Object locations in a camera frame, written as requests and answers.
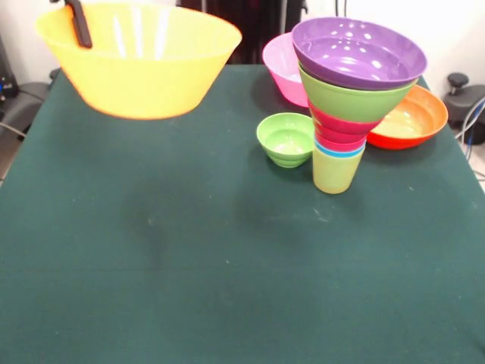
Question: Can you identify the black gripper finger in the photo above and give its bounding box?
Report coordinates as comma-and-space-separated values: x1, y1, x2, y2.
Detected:
63, 0, 94, 49

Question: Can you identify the large orange bowl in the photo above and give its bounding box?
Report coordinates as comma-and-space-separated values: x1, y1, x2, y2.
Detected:
36, 2, 243, 121

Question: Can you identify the blue cup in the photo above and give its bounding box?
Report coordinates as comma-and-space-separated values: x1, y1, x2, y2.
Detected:
313, 139, 367, 158

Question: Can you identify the small red bowl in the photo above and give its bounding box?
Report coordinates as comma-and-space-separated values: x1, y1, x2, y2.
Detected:
309, 101, 382, 144

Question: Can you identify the large green bowl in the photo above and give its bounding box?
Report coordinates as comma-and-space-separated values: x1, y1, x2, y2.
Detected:
298, 60, 420, 124

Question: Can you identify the purple bowl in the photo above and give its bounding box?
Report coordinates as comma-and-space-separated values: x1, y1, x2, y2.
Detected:
292, 17, 428, 91

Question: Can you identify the red cup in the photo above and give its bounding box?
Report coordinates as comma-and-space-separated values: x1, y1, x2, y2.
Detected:
314, 131, 368, 152

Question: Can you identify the black electronics box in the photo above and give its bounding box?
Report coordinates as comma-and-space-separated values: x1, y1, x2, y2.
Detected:
0, 32, 20, 113

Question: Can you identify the pink bowl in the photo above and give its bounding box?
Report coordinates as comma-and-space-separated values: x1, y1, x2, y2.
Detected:
262, 32, 310, 108

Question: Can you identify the small green bowl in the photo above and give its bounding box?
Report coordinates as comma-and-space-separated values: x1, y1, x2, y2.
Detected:
256, 112, 316, 169

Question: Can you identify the dark green tablecloth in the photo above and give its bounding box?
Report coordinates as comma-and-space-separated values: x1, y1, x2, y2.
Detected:
0, 63, 485, 364

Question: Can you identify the yellow cup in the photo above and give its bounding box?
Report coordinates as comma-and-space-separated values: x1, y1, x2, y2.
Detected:
312, 146, 366, 195

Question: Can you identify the red-orange bowl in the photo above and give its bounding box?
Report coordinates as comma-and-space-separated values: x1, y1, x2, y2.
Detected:
366, 84, 449, 150

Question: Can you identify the black equipment with knob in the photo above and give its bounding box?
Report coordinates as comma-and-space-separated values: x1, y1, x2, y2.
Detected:
443, 72, 485, 132

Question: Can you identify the grey cable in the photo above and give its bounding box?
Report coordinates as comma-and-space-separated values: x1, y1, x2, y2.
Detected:
0, 121, 27, 140

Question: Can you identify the white cable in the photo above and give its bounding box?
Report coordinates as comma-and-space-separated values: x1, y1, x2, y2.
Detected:
455, 96, 485, 140

